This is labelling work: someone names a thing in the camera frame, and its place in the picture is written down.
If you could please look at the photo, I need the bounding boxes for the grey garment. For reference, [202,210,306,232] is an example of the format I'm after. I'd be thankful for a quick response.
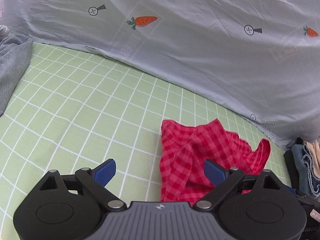
[0,35,34,117]

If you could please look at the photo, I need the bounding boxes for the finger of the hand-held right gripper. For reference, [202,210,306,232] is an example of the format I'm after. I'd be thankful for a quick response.
[286,186,314,207]

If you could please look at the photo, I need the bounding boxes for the red checked shorts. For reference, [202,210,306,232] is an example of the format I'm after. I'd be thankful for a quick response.
[160,119,272,203]

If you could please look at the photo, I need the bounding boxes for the blue denim folded garment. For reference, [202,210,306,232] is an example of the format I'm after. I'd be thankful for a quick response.
[291,144,320,198]

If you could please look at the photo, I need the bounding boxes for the grey carrot print sheet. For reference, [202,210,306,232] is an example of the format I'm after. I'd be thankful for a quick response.
[0,0,320,150]

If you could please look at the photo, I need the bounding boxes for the black folded garment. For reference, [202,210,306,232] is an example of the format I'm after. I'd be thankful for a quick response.
[284,150,303,193]

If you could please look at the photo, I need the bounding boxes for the beige folded garment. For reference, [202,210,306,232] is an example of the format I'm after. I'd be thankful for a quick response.
[304,140,320,178]

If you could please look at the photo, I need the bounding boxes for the green grid bed sheet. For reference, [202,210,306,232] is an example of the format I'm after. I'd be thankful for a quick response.
[0,42,293,240]

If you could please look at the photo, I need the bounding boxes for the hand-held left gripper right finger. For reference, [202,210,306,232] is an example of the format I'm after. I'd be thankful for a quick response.
[193,159,284,211]

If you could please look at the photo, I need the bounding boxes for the white garment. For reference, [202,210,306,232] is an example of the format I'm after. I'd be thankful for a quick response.
[0,24,10,40]

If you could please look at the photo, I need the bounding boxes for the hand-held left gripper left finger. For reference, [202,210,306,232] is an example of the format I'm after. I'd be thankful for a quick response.
[37,159,127,212]

